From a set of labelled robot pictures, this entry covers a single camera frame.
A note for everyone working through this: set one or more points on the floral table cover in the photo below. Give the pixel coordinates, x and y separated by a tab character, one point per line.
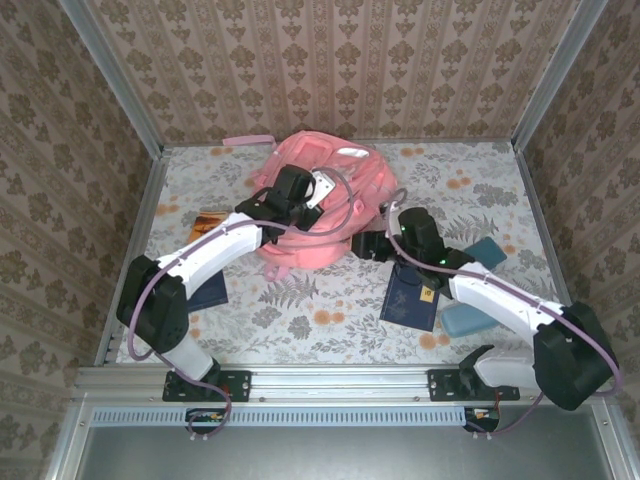
350	325

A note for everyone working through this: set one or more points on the plain dark blue book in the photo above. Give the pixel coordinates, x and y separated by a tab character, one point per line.
212	295

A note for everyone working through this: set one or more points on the aluminium side rail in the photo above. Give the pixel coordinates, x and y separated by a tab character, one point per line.
145	210
539	210

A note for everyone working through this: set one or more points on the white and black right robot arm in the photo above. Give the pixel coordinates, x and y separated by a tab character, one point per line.
500	295

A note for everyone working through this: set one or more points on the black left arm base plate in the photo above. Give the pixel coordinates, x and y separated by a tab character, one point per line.
240	385

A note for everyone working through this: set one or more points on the thin aluminium rear rail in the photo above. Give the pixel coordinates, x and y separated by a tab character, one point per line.
450	142

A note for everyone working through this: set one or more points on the light blue pencil case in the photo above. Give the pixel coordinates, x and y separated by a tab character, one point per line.
467	322

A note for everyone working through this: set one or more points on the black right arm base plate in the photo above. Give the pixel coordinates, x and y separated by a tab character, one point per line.
442	385

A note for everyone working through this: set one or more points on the aluminium frame post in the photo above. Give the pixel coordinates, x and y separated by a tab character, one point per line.
114	75
557	75

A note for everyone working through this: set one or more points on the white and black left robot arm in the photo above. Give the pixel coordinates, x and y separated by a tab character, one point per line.
215	250

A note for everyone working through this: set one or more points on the orange Huckleberry Finn paperback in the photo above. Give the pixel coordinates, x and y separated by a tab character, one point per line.
206	225

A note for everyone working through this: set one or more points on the grey metal panel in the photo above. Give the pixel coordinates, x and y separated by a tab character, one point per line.
325	455

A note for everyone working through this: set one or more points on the aluminium mounting rail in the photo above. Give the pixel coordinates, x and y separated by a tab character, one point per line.
340	382

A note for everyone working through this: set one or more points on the dark teal pencil case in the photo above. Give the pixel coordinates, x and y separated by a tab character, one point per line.
487	252

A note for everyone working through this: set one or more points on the dark blue book yellow label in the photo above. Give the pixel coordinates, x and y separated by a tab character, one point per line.
405	310

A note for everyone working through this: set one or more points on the pink student backpack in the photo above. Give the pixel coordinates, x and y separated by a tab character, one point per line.
370	175

